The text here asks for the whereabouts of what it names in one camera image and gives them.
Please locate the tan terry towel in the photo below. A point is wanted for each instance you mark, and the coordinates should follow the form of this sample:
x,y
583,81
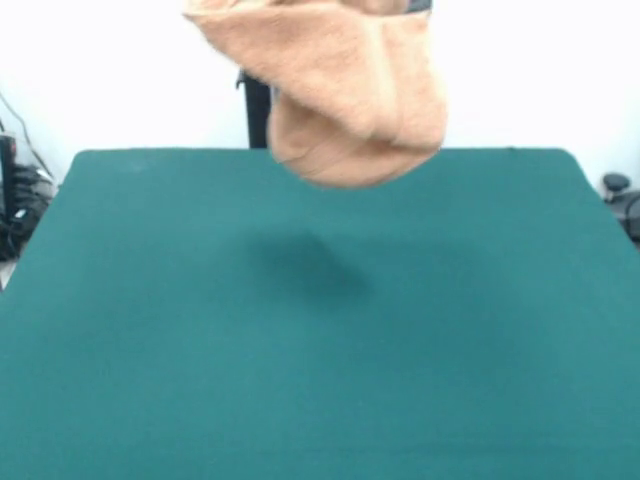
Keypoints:
x,y
340,90

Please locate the grey office chair base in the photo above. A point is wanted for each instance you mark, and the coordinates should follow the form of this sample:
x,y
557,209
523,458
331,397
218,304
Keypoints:
x,y
620,195

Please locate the black electronics box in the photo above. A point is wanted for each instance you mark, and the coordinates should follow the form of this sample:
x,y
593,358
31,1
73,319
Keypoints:
x,y
9,190

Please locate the dark green table cloth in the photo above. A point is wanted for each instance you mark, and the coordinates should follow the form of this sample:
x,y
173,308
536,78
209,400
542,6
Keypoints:
x,y
150,375

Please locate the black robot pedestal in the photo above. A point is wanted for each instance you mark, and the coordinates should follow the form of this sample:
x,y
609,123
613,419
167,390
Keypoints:
x,y
257,115

